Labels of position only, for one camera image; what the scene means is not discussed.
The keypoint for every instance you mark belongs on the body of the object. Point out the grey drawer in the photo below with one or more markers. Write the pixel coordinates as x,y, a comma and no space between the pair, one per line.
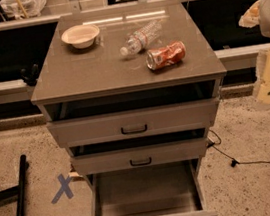
158,190
136,123
139,152

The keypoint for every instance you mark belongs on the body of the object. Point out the middle grey drawer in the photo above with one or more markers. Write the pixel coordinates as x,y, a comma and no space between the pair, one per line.
139,152

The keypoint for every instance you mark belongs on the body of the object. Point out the crushed red coke can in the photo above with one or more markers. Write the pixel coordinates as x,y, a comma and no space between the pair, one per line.
171,54

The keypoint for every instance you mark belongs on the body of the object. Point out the white paper bowl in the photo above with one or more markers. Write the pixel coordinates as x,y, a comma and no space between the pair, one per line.
81,36

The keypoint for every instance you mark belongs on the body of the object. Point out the black stand leg left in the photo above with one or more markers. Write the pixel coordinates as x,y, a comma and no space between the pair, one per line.
17,192

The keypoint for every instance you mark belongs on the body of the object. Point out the top grey drawer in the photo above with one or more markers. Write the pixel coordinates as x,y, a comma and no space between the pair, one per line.
136,123

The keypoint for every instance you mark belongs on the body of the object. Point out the clear plastic water bottle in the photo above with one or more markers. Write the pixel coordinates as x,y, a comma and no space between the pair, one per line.
141,38

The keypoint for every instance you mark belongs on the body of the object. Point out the bottom grey drawer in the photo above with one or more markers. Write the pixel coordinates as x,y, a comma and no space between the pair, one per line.
158,190

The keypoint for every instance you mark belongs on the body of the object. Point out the grey three-drawer cabinet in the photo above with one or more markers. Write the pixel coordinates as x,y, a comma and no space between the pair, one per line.
77,83

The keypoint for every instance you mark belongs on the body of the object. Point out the white plastic bag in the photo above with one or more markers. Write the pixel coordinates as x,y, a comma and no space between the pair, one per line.
20,9

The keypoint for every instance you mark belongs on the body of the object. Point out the blue tape cross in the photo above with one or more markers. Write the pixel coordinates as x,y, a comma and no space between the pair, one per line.
64,188

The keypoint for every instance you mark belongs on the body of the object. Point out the black clamp on rail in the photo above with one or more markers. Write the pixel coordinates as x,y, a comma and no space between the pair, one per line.
30,76

